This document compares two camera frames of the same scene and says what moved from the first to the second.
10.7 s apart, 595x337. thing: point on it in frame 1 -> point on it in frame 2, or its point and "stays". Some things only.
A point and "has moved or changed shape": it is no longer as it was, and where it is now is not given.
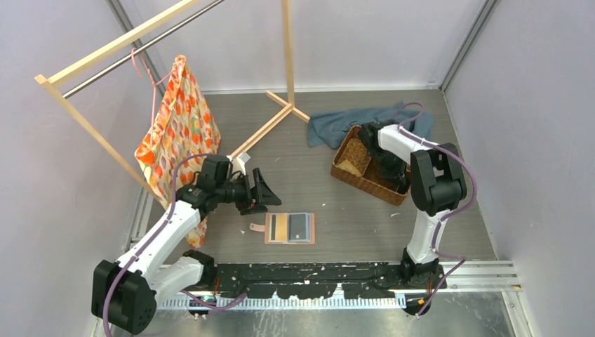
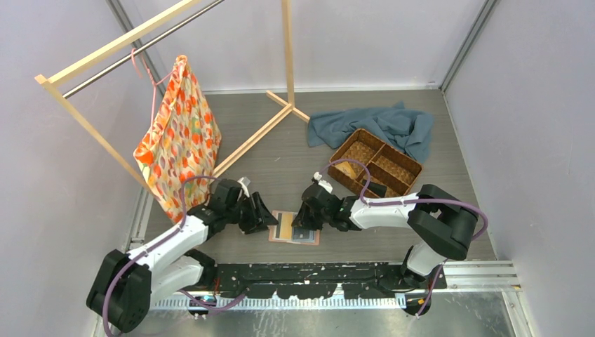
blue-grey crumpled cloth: [327, 128] stays
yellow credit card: [279, 227] has moved or changed shape
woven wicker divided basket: [372, 181] stays
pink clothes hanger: [133, 52] stays
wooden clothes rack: [47, 78] stays
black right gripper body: [391, 164] -> [312, 219]
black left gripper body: [240, 192] -> [244, 213]
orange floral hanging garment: [184, 128] stays
